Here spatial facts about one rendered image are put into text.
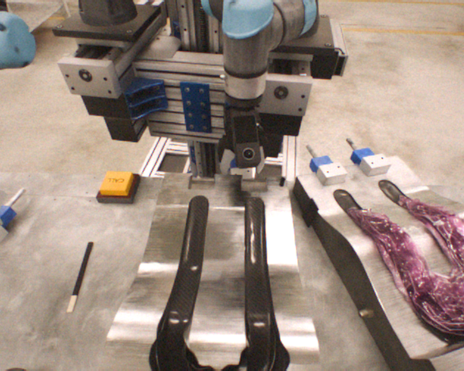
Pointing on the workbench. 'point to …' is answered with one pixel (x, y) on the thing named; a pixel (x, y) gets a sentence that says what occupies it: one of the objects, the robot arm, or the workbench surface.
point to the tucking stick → (79, 278)
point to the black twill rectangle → (310, 212)
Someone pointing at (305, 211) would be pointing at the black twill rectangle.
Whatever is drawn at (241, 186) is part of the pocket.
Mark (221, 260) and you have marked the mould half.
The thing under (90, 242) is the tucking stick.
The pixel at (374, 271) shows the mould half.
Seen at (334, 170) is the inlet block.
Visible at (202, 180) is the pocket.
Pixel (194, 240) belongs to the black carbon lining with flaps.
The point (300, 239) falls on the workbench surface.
